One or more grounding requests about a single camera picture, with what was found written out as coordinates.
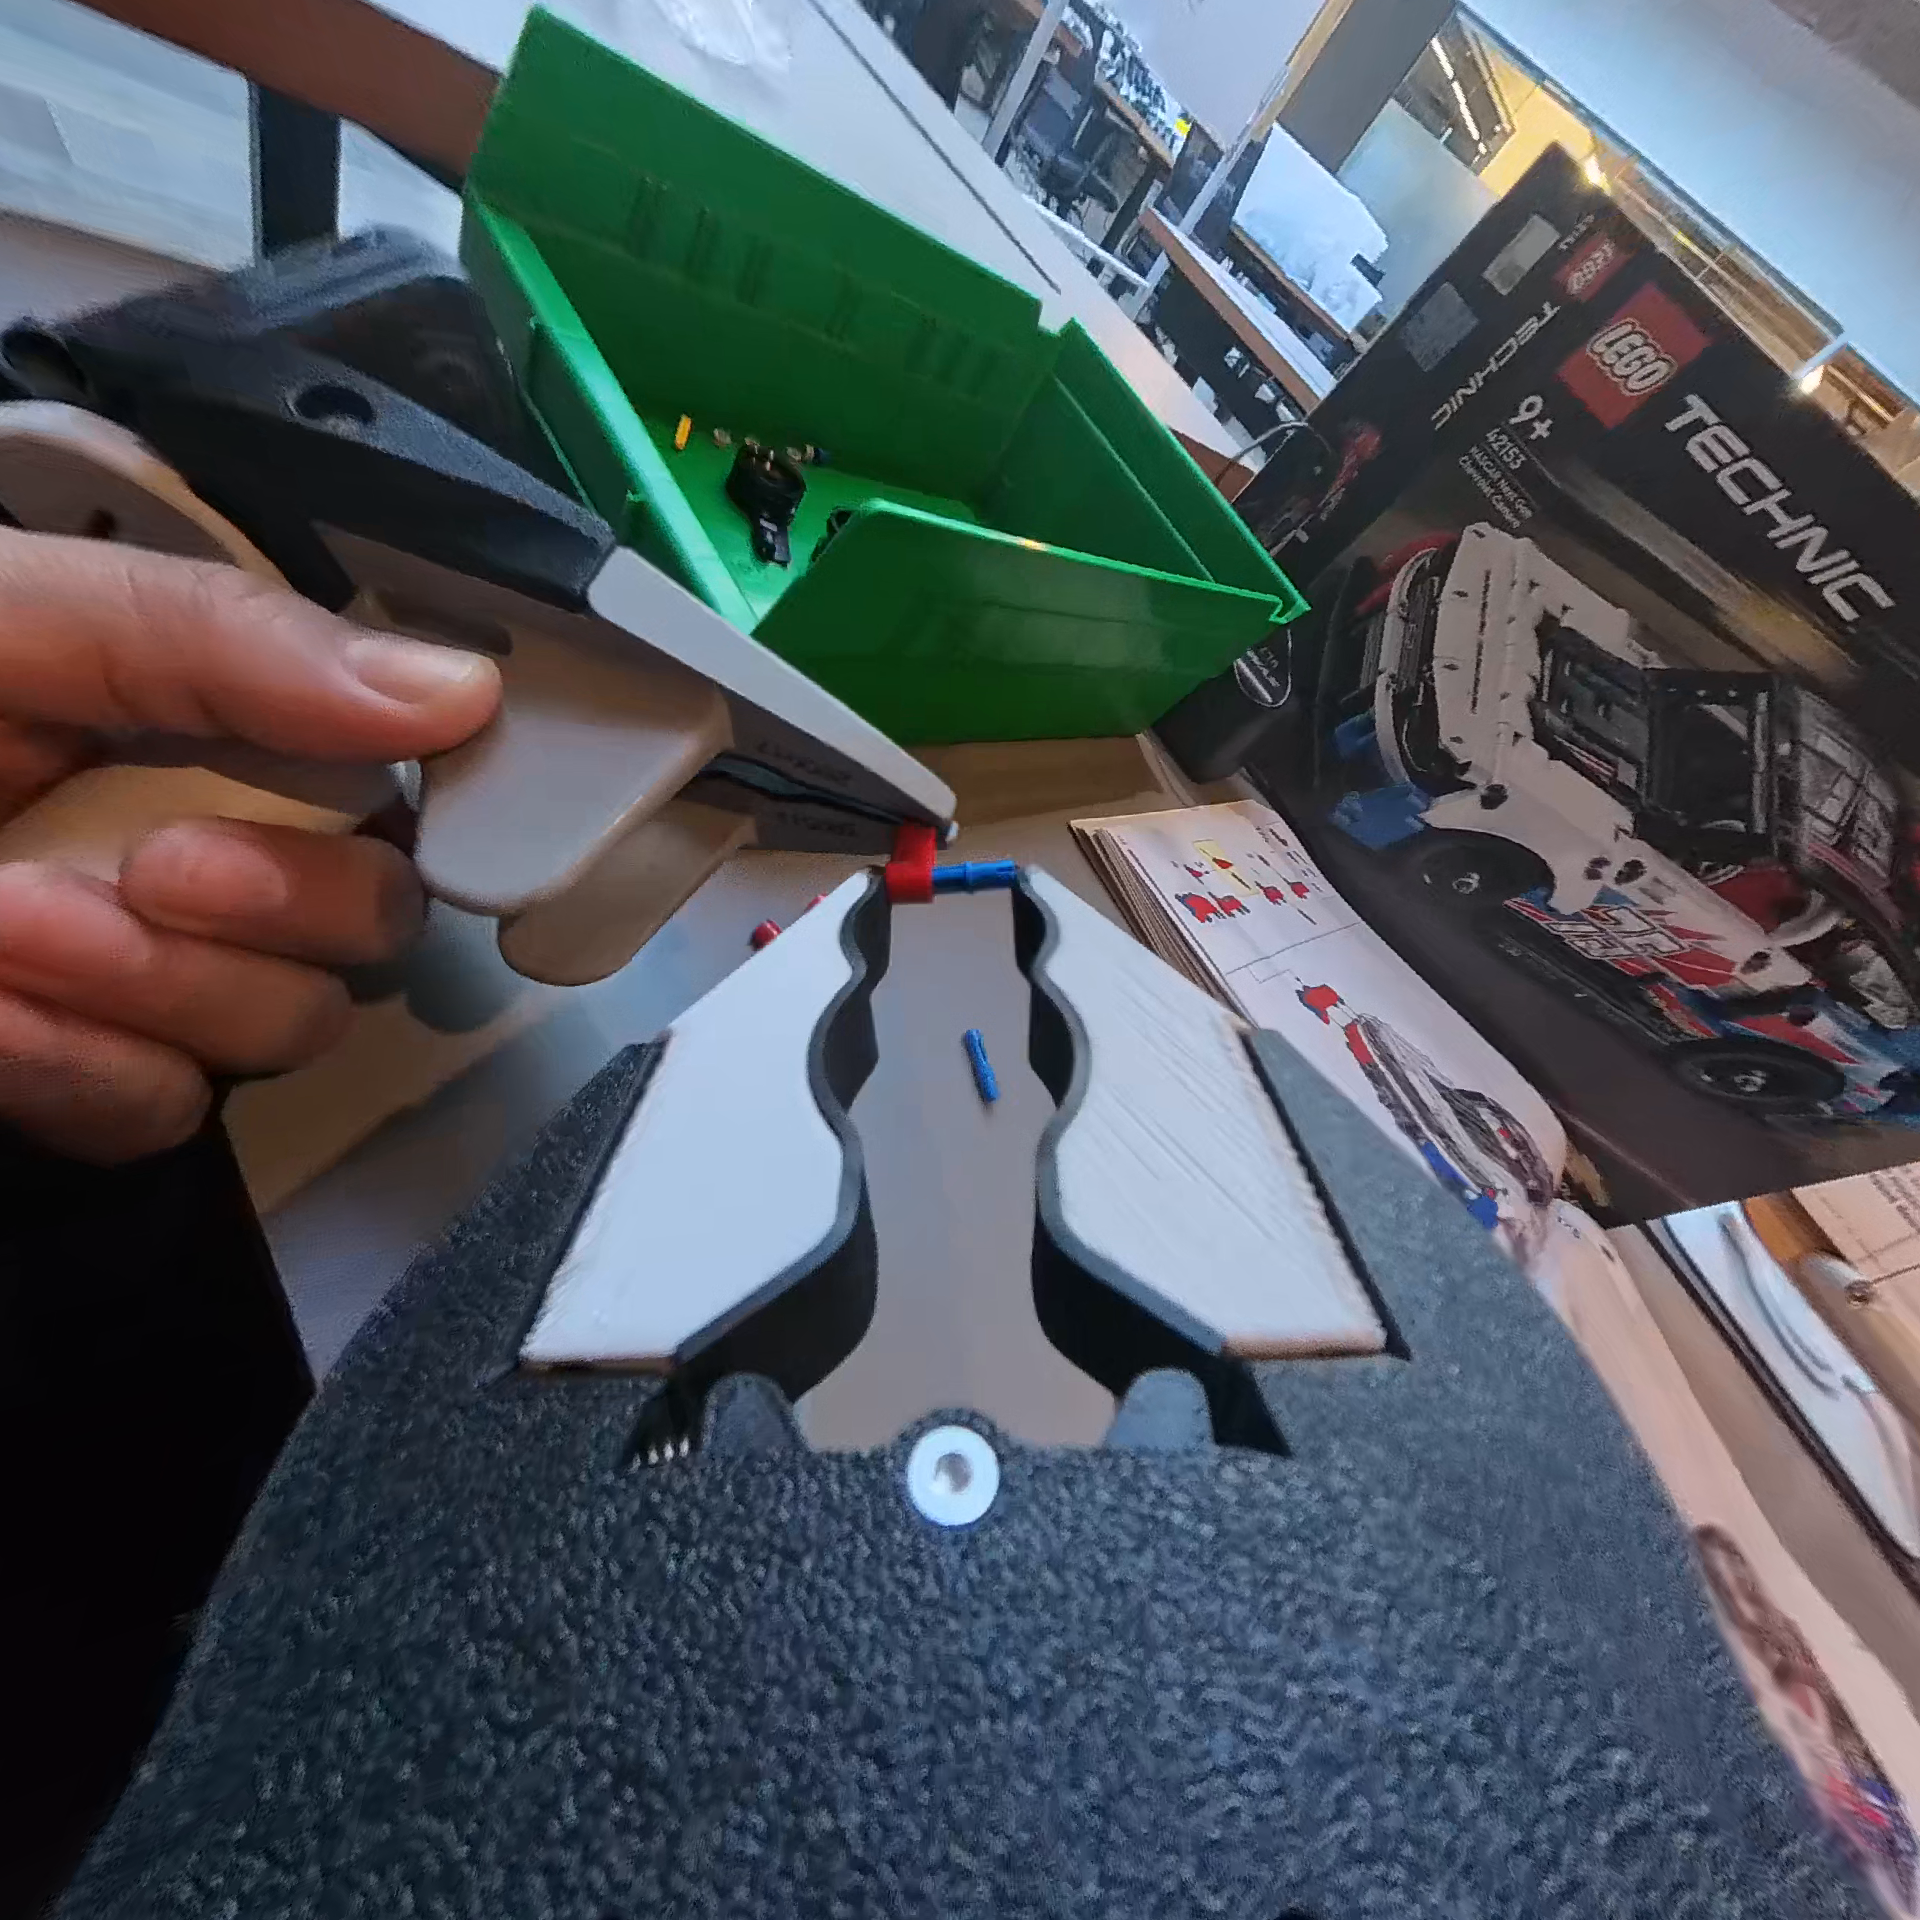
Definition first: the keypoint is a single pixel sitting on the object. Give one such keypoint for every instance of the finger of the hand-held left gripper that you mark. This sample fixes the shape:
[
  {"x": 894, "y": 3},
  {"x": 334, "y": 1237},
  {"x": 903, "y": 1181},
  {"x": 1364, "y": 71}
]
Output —
[
  {"x": 810, "y": 810},
  {"x": 750, "y": 675}
]

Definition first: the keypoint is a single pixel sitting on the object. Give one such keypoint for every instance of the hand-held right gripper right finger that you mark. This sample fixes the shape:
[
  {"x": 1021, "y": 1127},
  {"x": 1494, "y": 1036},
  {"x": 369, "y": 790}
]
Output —
[{"x": 1200, "y": 1186}]

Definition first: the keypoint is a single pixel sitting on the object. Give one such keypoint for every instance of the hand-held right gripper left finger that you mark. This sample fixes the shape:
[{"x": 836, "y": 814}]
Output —
[{"x": 705, "y": 1172}]

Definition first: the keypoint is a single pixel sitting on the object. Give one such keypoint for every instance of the red curved wedge brick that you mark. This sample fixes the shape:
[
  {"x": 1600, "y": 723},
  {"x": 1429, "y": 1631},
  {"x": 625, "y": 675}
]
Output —
[{"x": 908, "y": 879}]

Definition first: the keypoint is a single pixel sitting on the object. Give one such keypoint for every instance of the red beam assembly blue pins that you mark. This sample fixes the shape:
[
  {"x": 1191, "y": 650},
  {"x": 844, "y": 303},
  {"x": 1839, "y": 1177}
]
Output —
[{"x": 764, "y": 934}]

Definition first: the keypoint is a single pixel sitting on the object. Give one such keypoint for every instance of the grey desk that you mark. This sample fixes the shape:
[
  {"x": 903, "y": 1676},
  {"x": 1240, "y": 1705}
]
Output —
[{"x": 389, "y": 1141}]

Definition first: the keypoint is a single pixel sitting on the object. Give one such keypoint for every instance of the person's left hand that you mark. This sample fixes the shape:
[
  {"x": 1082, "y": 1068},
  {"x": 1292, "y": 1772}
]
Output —
[{"x": 149, "y": 751}]

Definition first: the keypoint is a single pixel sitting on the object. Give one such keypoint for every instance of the black toy part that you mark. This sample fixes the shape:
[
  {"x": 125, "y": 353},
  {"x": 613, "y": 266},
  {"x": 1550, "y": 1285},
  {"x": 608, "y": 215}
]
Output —
[{"x": 764, "y": 505}]

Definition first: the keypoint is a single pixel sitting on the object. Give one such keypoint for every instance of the green plastic bin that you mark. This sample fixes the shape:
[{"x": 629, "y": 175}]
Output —
[{"x": 974, "y": 630}]

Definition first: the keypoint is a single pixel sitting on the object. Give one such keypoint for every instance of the open instruction booklet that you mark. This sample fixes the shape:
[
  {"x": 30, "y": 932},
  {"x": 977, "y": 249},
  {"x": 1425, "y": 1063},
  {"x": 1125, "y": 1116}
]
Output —
[{"x": 1276, "y": 932}]

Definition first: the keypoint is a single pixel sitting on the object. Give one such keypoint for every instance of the black tumbler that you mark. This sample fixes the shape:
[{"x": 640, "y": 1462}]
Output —
[{"x": 1215, "y": 721}]

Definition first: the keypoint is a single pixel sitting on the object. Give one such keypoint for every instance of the clear plastic bag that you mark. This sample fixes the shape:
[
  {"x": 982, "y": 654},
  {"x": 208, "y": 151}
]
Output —
[{"x": 728, "y": 31}]

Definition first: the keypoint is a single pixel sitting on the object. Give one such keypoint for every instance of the toy car box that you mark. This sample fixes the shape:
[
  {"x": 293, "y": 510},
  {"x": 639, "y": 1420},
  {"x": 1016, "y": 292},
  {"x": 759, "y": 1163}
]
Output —
[{"x": 1576, "y": 601}]

